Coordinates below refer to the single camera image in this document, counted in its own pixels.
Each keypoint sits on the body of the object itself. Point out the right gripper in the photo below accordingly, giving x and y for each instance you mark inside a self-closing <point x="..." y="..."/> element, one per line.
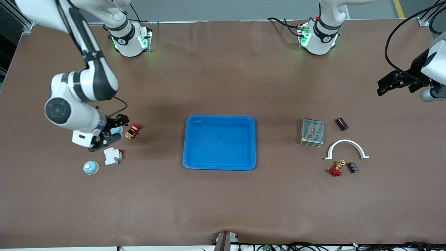
<point x="112" y="123"/>

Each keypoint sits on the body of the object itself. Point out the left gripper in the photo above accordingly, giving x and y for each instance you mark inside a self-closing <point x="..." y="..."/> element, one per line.
<point x="415" y="71"/>

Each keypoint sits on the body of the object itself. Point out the blue desk bell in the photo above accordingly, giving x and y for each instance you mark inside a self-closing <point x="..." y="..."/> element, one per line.
<point x="116" y="131"/>
<point x="91" y="167"/>

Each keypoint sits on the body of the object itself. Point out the dark brown cylindrical capacitor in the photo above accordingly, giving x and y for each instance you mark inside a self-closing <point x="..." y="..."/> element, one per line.
<point x="353" y="167"/>
<point x="341" y="124"/>

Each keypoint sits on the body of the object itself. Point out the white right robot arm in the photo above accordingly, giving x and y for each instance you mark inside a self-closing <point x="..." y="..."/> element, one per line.
<point x="75" y="116"/>

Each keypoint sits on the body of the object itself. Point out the white circuit breaker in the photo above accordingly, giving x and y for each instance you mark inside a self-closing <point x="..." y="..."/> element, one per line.
<point x="111" y="156"/>

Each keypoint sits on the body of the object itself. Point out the white arched pipe clamp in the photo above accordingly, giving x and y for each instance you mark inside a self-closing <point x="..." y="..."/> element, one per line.
<point x="345" y="141"/>

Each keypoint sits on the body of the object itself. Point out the metal mesh power supply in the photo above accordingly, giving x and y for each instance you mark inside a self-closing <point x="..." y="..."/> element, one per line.
<point x="312" y="131"/>

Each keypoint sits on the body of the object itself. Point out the brass valve red handwheel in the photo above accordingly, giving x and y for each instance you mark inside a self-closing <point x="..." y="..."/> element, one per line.
<point x="335" y="171"/>

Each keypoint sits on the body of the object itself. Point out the blue plastic tray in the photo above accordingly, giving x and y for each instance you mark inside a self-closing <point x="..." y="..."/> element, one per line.
<point x="223" y="146"/>

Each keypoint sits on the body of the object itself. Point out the brown table mat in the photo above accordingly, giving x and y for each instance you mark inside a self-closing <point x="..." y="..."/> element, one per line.
<point x="244" y="209"/>

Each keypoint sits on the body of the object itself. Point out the orange red selector switch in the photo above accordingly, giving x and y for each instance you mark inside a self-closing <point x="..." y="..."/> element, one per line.
<point x="132" y="131"/>

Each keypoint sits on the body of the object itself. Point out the aluminium frame corner profile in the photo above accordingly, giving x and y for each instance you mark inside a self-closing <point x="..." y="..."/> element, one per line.
<point x="423" y="21"/>
<point x="26" y="26"/>

